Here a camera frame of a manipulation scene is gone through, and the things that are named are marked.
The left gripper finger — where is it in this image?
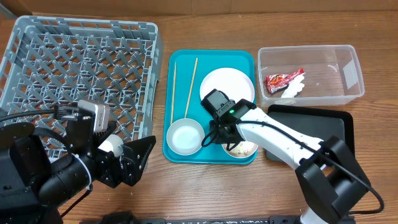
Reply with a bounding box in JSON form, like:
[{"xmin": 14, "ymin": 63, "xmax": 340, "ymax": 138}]
[
  {"xmin": 95, "ymin": 121, "xmax": 117, "ymax": 146},
  {"xmin": 121, "ymin": 136, "xmax": 156, "ymax": 187}
]

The white paper cup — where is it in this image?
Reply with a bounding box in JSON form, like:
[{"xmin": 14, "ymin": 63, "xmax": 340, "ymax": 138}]
[{"xmin": 98, "ymin": 134, "xmax": 124, "ymax": 157}]

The small white bowl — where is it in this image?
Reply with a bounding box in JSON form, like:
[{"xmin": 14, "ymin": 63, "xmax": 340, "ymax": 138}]
[{"xmin": 222, "ymin": 141, "xmax": 258, "ymax": 159}]

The red snack wrapper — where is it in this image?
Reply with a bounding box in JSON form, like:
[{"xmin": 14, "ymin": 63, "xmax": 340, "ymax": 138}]
[{"xmin": 264, "ymin": 68, "xmax": 305, "ymax": 94}]

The white napkin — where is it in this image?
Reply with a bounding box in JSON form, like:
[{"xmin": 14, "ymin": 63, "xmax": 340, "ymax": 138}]
[{"xmin": 281, "ymin": 75, "xmax": 305, "ymax": 98}]

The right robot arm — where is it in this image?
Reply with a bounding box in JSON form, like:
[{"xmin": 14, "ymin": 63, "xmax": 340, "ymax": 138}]
[{"xmin": 201, "ymin": 89, "xmax": 371, "ymax": 223}]

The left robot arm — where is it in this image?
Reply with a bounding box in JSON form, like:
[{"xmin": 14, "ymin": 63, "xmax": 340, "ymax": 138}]
[{"xmin": 1, "ymin": 118, "xmax": 156, "ymax": 223}]

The teal plastic tray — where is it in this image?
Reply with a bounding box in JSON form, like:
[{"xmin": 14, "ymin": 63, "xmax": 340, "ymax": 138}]
[{"xmin": 163, "ymin": 50, "xmax": 257, "ymax": 165}]

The grey metal bowl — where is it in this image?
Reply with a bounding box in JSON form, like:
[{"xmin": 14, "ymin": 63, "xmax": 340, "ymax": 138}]
[{"xmin": 166, "ymin": 118, "xmax": 205, "ymax": 156}]

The large white plate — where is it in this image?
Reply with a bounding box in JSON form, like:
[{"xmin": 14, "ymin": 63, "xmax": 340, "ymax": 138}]
[{"xmin": 200, "ymin": 68, "xmax": 256, "ymax": 103}]

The grey plastic dish rack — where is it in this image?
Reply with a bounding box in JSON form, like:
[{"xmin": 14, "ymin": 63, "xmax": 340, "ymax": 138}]
[{"xmin": 0, "ymin": 15, "xmax": 164, "ymax": 172}]

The black plastic tray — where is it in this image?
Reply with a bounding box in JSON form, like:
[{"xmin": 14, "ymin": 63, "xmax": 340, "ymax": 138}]
[{"xmin": 268, "ymin": 105, "xmax": 355, "ymax": 154}]

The clear plastic bin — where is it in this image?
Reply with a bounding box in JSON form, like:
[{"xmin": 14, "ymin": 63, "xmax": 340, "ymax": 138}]
[{"xmin": 257, "ymin": 45, "xmax": 365, "ymax": 107}]

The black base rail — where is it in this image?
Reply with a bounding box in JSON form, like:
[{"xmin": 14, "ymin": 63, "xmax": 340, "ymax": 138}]
[{"xmin": 80, "ymin": 212, "xmax": 300, "ymax": 224}]

